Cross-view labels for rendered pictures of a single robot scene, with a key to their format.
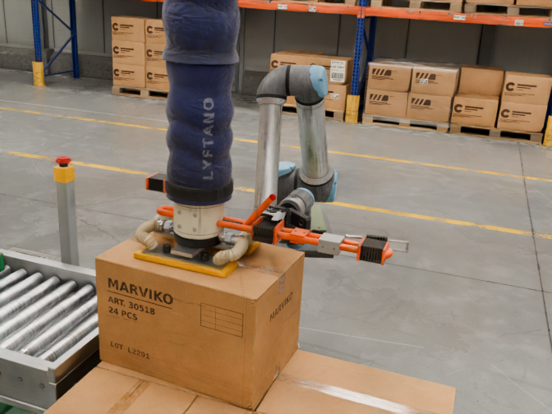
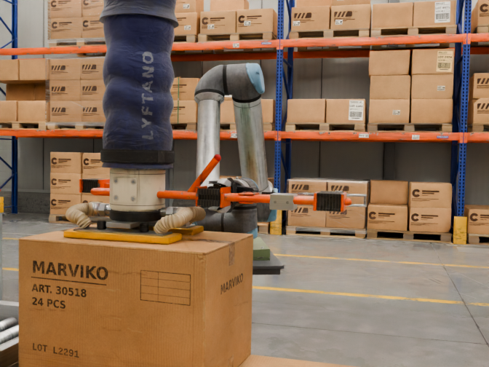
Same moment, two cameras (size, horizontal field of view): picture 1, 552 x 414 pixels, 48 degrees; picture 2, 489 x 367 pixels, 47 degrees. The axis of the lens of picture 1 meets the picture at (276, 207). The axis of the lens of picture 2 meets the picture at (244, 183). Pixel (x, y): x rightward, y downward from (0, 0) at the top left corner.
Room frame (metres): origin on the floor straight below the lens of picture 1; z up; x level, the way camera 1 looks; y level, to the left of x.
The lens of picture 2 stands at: (0.17, 0.04, 1.19)
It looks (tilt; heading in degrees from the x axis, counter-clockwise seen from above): 3 degrees down; 356
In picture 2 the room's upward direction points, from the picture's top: 1 degrees clockwise
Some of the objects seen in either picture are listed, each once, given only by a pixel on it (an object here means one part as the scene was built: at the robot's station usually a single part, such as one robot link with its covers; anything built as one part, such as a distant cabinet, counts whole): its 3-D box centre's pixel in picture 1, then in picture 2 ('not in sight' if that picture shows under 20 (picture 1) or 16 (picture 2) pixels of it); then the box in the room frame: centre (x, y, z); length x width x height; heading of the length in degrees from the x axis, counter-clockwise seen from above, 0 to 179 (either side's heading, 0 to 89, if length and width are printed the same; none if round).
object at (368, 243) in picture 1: (373, 250); (330, 201); (1.75, -0.31, 1.07); 0.08 x 0.07 x 0.05; 71
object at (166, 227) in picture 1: (199, 234); (137, 213); (1.96, 0.26, 1.01); 0.34 x 0.25 x 0.06; 71
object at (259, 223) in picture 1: (268, 230); (213, 196); (1.88, 0.02, 1.07); 0.10 x 0.08 x 0.06; 161
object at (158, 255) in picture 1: (185, 255); (122, 230); (1.87, 0.29, 0.97); 0.34 x 0.10 x 0.05; 71
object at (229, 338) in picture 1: (202, 305); (141, 299); (1.94, 0.24, 0.74); 0.60 x 0.40 x 0.40; 67
